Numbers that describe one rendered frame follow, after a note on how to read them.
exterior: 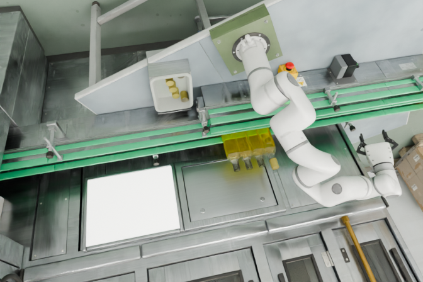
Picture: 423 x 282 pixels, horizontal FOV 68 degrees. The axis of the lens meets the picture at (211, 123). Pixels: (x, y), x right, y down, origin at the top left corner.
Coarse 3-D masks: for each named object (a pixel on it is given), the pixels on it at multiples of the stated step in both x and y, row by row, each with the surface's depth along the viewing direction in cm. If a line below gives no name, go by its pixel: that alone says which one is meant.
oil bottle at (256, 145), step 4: (248, 132) 149; (252, 132) 149; (256, 132) 149; (248, 136) 148; (252, 136) 148; (256, 136) 148; (252, 140) 146; (256, 140) 146; (260, 140) 146; (252, 144) 145; (256, 144) 145; (260, 144) 145; (252, 148) 144; (256, 148) 144; (260, 148) 144; (252, 152) 144; (256, 152) 143; (260, 152) 143; (252, 156) 146; (256, 156) 144
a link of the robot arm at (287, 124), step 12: (288, 72) 106; (276, 84) 104; (288, 84) 102; (288, 96) 102; (300, 96) 101; (288, 108) 103; (300, 108) 100; (312, 108) 102; (276, 120) 106; (288, 120) 103; (300, 120) 101; (312, 120) 101; (276, 132) 107; (288, 132) 104; (300, 132) 105; (288, 144) 104
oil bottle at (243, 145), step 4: (240, 132) 149; (244, 132) 149; (236, 136) 148; (240, 136) 148; (244, 136) 148; (236, 140) 147; (240, 140) 146; (244, 140) 146; (248, 140) 147; (240, 144) 145; (244, 144) 145; (248, 144) 145; (240, 148) 144; (244, 148) 144; (248, 148) 144; (240, 152) 143; (244, 152) 143; (248, 152) 143; (240, 156) 144; (244, 156) 142; (248, 156) 143
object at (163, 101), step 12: (156, 84) 139; (180, 84) 142; (192, 84) 134; (156, 96) 140; (168, 96) 147; (180, 96) 148; (192, 96) 140; (156, 108) 142; (168, 108) 144; (180, 108) 145
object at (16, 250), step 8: (0, 240) 119; (8, 240) 124; (0, 248) 118; (8, 248) 123; (16, 248) 129; (0, 256) 117; (8, 256) 122; (16, 256) 128; (0, 264) 116; (8, 264) 121; (16, 264) 127; (0, 272) 116; (8, 272) 121; (16, 272) 126; (0, 280) 115; (8, 280) 120
